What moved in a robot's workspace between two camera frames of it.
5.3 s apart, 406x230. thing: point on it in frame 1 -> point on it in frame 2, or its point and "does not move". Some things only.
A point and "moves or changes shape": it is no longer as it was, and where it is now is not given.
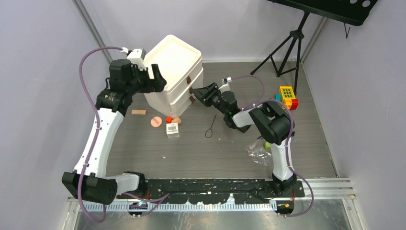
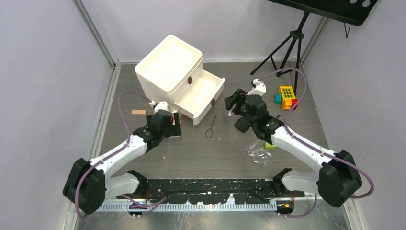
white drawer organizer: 180,64 moves or changes shape
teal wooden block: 278,97 does not move
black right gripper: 203,94 -> 231,101
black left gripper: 156,85 -> 174,129
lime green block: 267,145 does not move
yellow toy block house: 287,95 does not move
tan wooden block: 138,112 does not move
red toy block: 294,104 does not move
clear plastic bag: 259,154 does not move
